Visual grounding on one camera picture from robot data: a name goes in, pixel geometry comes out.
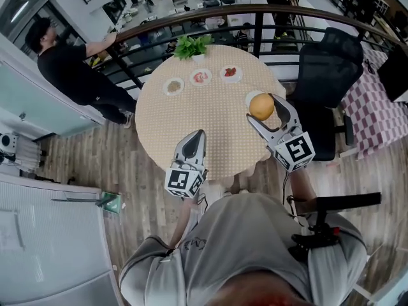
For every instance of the white plate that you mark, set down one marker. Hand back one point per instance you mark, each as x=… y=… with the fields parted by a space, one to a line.
x=231 y=74
x=252 y=95
x=173 y=86
x=201 y=76

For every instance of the brown grain food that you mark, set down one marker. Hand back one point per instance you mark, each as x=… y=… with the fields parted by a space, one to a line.
x=173 y=86

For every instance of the green box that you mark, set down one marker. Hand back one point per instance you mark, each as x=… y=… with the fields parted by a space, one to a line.
x=111 y=201

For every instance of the person's left forearm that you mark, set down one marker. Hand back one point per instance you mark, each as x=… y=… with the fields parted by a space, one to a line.
x=180 y=222

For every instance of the black mesh office chair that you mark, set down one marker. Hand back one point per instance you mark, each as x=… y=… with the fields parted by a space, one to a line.
x=328 y=72

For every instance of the black chest camera rig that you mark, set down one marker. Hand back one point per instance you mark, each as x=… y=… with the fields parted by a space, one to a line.
x=322 y=231

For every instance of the red strawberry food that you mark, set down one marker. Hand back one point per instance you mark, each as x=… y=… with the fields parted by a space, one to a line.
x=230 y=71

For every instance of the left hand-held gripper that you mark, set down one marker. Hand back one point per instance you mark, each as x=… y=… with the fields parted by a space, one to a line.
x=184 y=182

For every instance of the person's right forearm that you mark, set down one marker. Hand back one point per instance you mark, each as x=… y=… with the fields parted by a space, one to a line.
x=301 y=186

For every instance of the round orange fruit food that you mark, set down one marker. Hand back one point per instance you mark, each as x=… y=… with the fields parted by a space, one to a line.
x=261 y=106

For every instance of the round table with dotted cloth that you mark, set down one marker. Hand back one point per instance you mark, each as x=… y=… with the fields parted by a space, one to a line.
x=207 y=120

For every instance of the white cabinet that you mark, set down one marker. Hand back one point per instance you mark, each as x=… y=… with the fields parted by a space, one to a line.
x=48 y=244

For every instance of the pink sliced meat food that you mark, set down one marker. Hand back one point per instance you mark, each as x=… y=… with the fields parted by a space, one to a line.
x=199 y=76

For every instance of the green potted plant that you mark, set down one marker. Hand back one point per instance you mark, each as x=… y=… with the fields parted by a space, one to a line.
x=191 y=47

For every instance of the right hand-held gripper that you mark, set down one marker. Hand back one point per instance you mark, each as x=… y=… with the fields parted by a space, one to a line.
x=294 y=151

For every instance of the black railing with wooden rail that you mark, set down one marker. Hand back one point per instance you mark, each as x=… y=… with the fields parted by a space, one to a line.
x=223 y=10

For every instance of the pink checked cloth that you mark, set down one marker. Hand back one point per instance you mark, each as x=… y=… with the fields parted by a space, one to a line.
x=373 y=116

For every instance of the person's grey shirt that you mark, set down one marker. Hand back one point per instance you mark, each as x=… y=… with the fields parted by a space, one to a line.
x=242 y=234

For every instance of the white round device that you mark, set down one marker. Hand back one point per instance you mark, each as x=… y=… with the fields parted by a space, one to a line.
x=6 y=142

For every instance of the black monitor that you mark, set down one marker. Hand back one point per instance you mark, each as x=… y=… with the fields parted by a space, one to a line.
x=395 y=75

